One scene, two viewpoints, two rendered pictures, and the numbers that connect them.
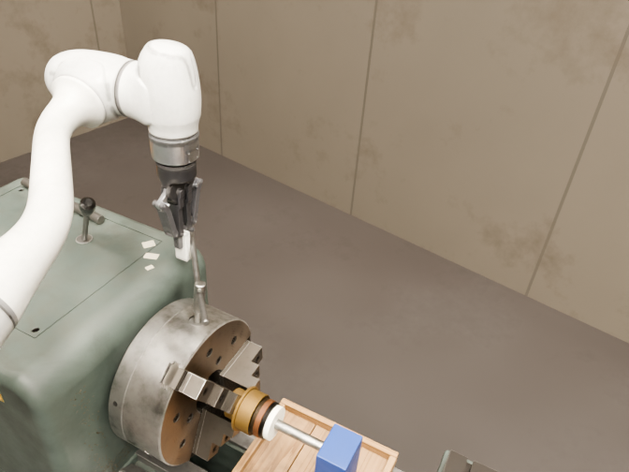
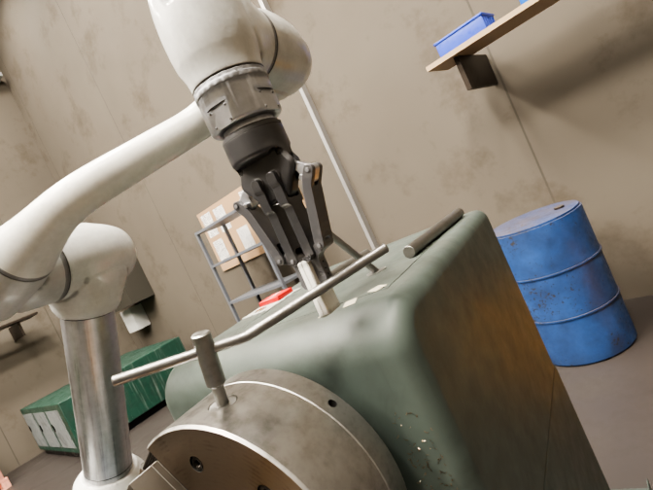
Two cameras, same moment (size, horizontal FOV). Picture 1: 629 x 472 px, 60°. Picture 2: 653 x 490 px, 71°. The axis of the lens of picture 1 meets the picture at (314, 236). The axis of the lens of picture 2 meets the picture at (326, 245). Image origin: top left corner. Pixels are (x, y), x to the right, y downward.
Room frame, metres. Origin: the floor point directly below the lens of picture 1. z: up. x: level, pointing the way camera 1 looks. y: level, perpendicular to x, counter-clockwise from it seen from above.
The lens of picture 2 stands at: (1.01, -0.26, 1.37)
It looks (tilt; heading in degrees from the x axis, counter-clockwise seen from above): 3 degrees down; 98
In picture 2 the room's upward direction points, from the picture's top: 25 degrees counter-clockwise
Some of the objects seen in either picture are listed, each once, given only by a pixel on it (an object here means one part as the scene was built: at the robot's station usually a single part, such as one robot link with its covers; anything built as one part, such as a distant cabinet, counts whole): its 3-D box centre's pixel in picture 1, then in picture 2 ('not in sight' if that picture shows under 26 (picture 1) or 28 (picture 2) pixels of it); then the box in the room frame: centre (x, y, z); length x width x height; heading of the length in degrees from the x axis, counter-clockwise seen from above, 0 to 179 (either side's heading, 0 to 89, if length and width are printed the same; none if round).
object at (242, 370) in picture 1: (245, 364); not in sight; (0.79, 0.13, 1.09); 0.12 x 0.11 x 0.05; 155
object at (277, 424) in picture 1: (299, 435); not in sight; (0.63, 0.00, 1.08); 0.13 x 0.07 x 0.07; 65
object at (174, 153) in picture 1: (174, 144); (240, 107); (0.92, 0.27, 1.53); 0.09 x 0.09 x 0.06
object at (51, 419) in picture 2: not in sight; (110, 396); (-3.58, 5.73, 0.37); 1.95 x 1.73 x 0.75; 145
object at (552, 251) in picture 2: not in sight; (558, 280); (1.84, 2.62, 0.43); 0.58 x 0.58 x 0.86
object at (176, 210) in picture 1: (175, 212); (281, 221); (0.90, 0.28, 1.39); 0.04 x 0.01 x 0.11; 65
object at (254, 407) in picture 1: (251, 411); not in sight; (0.68, 0.10, 1.08); 0.09 x 0.09 x 0.09; 65
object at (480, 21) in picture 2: not in sight; (466, 37); (1.96, 2.75, 2.03); 0.33 x 0.23 x 0.11; 145
